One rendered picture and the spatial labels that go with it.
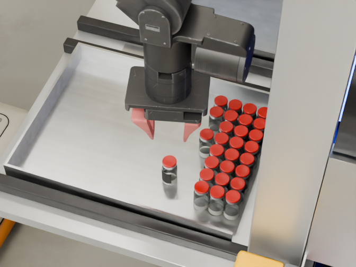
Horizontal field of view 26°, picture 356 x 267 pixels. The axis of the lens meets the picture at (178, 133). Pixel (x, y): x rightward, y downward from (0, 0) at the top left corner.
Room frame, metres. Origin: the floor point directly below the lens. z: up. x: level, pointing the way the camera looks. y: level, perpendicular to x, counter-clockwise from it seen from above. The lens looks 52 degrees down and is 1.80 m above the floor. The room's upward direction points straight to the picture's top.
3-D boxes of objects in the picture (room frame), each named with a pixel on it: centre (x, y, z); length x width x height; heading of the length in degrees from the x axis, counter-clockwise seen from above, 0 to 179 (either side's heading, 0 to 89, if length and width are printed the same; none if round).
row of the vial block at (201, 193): (0.67, -0.06, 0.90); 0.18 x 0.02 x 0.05; 160
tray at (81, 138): (0.71, 0.04, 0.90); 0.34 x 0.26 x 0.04; 70
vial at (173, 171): (0.64, 0.01, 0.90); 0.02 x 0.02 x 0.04
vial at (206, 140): (0.69, -0.04, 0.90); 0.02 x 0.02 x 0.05
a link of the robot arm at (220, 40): (0.63, -0.03, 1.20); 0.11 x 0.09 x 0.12; 73
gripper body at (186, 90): (0.64, 0.01, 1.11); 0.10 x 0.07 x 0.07; 85
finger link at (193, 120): (0.64, 0.00, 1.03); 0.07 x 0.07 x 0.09; 85
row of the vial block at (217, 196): (0.66, -0.08, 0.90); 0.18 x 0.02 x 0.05; 160
